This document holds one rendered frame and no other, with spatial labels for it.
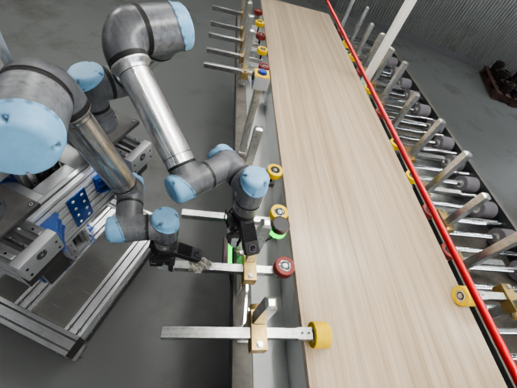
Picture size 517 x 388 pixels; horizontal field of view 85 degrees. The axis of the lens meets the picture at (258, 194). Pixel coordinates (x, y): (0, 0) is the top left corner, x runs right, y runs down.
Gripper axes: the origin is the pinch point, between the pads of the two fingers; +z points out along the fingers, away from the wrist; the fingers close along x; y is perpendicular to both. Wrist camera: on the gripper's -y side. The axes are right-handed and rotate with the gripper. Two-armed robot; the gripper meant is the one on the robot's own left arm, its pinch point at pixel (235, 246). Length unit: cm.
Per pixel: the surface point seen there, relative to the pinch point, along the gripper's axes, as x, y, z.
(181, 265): 17.4, 4.4, 14.7
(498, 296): -100, -49, 5
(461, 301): -83, -44, 8
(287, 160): -46, 44, 11
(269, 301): 0.6, -23.1, -12.0
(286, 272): -18.5, -10.9, 10.1
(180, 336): 23.6, -20.4, 4.6
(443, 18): -577, 375, 47
